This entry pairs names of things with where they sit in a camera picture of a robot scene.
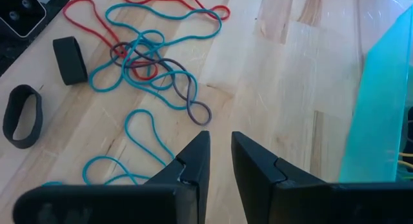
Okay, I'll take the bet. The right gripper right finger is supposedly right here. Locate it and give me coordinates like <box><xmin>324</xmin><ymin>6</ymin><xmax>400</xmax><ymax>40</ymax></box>
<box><xmin>230</xmin><ymin>130</ymin><xmax>327</xmax><ymax>224</ymax></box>

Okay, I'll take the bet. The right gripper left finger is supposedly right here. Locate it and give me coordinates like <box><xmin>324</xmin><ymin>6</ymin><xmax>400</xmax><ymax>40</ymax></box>
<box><xmin>145</xmin><ymin>130</ymin><xmax>211</xmax><ymax>224</ymax></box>

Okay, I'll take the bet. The red rubber band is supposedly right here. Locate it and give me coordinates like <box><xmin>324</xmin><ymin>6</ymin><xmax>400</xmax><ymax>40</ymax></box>
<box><xmin>63</xmin><ymin>0</ymin><xmax>159</xmax><ymax>82</ymax></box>
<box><xmin>122</xmin><ymin>0</ymin><xmax>231</xmax><ymax>21</ymax></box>

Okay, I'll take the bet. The yellow rubber band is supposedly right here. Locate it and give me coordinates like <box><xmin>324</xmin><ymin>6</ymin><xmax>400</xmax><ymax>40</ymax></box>
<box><xmin>397</xmin><ymin>151</ymin><xmax>413</xmax><ymax>170</ymax></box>

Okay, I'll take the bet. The wide black rubber band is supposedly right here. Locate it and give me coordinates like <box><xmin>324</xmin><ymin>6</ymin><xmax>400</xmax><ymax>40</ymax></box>
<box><xmin>2</xmin><ymin>84</ymin><xmax>44</xmax><ymax>150</ymax></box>
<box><xmin>52</xmin><ymin>36</ymin><xmax>88</xmax><ymax>87</ymax></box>

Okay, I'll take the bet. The teal translucent plastic bin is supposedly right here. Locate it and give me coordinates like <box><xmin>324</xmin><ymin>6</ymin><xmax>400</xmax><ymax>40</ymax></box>
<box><xmin>338</xmin><ymin>4</ymin><xmax>413</xmax><ymax>183</ymax></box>

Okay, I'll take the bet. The black aluminium table frame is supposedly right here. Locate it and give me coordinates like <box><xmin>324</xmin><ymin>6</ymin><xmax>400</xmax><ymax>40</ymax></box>
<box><xmin>0</xmin><ymin>0</ymin><xmax>78</xmax><ymax>77</ymax></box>

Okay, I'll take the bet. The black white-rimmed camera box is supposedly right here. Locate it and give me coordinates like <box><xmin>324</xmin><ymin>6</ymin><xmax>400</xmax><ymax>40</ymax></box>
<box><xmin>0</xmin><ymin>0</ymin><xmax>47</xmax><ymax>39</ymax></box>

